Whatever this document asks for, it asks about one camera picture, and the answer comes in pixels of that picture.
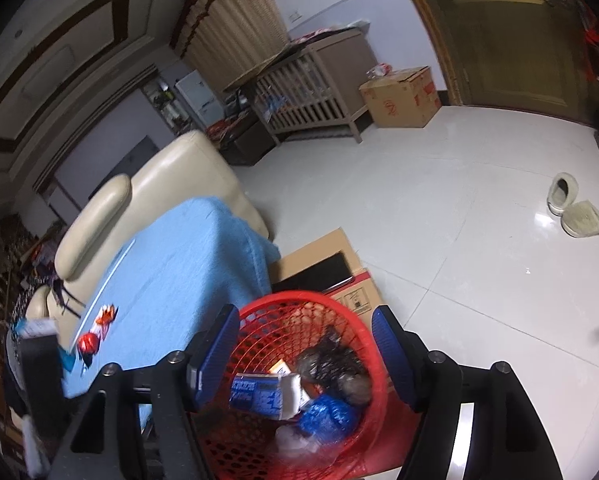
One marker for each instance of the thin white rod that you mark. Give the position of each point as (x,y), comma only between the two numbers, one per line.
(112,277)

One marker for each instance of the blue plastic bag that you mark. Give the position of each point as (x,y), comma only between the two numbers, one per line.
(327,417)

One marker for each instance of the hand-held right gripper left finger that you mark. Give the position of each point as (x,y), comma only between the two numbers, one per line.
(214,355)

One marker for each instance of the cream leather sofa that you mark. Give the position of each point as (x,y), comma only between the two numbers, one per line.
(189,170)

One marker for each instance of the wooden crib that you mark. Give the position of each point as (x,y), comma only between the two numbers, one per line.
(339,65)

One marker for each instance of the beige curtain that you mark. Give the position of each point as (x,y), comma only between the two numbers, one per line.
(234,30)

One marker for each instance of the brown wooden door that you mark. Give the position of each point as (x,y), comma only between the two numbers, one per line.
(509,50)

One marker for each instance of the orange plastic bag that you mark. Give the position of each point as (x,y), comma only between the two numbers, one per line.
(104,316)

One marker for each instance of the black plastic bag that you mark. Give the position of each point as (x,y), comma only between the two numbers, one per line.
(329,365)

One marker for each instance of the dark wall television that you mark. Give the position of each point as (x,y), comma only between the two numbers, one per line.
(124,165)

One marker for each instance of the blue printed snack packet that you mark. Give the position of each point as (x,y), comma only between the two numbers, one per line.
(254,395)

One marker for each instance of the clear plastic wrapper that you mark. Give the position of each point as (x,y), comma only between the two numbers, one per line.
(297,440)

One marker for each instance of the display shelf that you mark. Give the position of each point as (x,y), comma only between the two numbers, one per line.
(167,107)

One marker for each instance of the brown cardboard box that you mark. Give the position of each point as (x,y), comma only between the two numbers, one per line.
(399,100)

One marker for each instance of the white box with red label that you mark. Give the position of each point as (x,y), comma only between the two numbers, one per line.
(292,392)

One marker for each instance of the red plastic basket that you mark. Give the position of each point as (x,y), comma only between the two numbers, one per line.
(279,310)

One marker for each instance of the clear plastic bottle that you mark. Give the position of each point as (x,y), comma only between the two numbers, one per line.
(379,70)

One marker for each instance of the white standing air conditioner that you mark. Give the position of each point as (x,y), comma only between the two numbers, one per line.
(199,97)

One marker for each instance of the dark low cabinet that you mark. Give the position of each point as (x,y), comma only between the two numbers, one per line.
(244,142)

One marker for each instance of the blue table cloth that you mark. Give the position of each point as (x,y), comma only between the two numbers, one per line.
(169,260)

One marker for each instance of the red plastic bag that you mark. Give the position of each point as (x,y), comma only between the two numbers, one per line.
(87,344)

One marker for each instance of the flat cardboard box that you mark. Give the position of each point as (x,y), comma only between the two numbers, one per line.
(319,250)

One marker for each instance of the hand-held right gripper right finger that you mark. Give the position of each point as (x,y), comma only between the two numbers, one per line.
(394,360)

